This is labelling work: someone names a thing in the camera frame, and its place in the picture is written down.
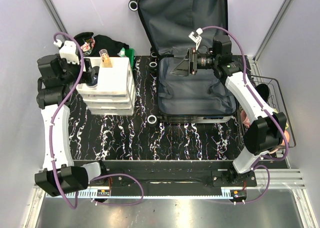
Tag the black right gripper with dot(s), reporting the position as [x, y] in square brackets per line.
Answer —
[179, 70]

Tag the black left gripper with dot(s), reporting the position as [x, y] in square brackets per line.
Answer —
[64, 63]

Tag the black floral print garment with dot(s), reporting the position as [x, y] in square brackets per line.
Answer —
[91, 45]

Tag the white storage bins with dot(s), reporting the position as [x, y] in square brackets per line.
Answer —
[115, 92]

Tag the teal green garment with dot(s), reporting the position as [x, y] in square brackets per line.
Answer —
[122, 53]

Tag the space astronaut hard-shell suitcase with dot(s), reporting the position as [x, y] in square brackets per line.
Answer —
[173, 27]

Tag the blue lid round jar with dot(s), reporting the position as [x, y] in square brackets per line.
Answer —
[94, 83]

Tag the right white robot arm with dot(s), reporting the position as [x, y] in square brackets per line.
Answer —
[267, 128]

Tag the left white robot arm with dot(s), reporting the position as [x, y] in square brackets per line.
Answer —
[59, 174]

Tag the green plastic tray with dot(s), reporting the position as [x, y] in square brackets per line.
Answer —
[130, 53]

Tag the pink patterned mug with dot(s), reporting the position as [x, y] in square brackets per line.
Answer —
[245, 119]

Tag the black round object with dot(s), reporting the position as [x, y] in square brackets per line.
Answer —
[264, 91]

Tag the peach pink mug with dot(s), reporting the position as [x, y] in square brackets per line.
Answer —
[282, 145]

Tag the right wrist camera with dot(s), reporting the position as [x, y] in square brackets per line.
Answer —
[222, 45]

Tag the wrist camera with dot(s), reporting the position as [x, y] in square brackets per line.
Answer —
[48, 66]
[222, 45]

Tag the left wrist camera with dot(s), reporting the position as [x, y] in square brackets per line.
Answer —
[48, 66]

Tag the black wire basket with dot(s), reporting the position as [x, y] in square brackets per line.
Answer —
[275, 100]

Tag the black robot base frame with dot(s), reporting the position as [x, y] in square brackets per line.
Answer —
[173, 174]

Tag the white cable duct strip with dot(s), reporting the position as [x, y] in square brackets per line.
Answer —
[157, 192]

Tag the aluminium rail frame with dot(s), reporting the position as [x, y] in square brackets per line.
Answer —
[144, 136]

